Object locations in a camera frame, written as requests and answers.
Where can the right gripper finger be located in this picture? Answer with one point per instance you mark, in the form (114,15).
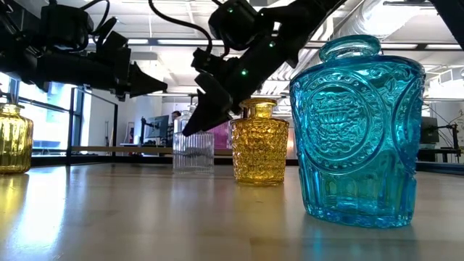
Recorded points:
(214,108)

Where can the clear fine-ribbed glass vase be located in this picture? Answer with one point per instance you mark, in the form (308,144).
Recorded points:
(194,156)

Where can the yellow diamond-textured glass vase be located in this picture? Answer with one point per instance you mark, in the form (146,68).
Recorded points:
(259,152)

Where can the yellow ribbed glass vase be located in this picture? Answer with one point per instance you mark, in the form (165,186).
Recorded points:
(14,141)

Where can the blue medallion embossed glass vase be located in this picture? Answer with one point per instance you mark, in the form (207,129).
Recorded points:
(355,145)

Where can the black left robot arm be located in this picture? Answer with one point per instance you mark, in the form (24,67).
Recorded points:
(18,54)

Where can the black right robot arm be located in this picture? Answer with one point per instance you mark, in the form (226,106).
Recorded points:
(297,21)

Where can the wooden shelf board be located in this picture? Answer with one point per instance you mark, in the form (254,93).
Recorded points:
(108,149)

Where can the person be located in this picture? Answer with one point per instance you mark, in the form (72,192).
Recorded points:
(175,116)

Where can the black computer monitor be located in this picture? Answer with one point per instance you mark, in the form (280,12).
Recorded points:
(157,127)
(429,130)

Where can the white LED light strip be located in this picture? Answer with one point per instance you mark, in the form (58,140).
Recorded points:
(137,41)
(398,46)
(446,46)
(181,42)

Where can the black tripod stand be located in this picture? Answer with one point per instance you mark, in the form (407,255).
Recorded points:
(455,145)

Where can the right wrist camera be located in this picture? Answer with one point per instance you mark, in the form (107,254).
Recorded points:
(204,61)

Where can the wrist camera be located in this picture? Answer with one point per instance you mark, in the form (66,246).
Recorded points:
(65,27)
(204,61)

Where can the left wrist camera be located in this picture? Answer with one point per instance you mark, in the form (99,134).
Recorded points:
(65,27)

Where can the silver ceiling air duct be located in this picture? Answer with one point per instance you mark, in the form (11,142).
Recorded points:
(384,21)

